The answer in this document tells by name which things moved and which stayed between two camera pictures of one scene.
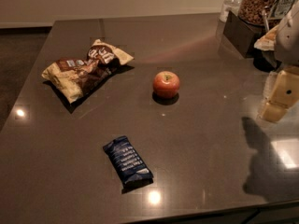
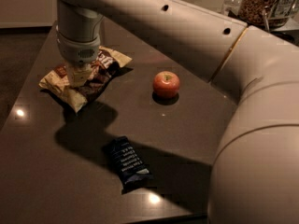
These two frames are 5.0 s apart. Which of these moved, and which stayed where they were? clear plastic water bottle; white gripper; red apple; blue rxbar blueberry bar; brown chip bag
Moved: brown chip bag; white gripper
Stayed: clear plastic water bottle; blue rxbar blueberry bar; red apple
